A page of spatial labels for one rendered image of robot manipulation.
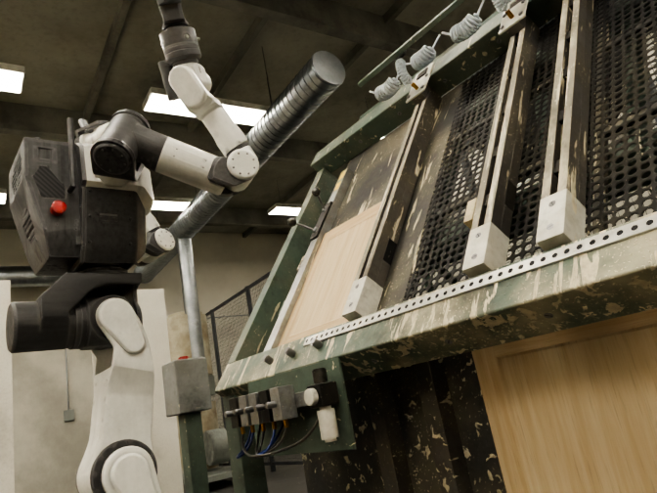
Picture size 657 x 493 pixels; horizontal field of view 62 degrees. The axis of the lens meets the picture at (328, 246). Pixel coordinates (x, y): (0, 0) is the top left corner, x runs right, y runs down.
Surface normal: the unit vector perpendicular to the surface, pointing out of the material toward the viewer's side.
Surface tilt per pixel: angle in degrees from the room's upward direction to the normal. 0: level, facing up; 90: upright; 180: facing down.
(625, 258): 54
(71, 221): 90
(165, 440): 90
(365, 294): 90
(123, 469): 90
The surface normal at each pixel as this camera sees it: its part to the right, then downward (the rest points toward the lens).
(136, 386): 0.54, 0.09
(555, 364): -0.78, -0.04
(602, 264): -0.74, -0.58
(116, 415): 0.60, -0.33
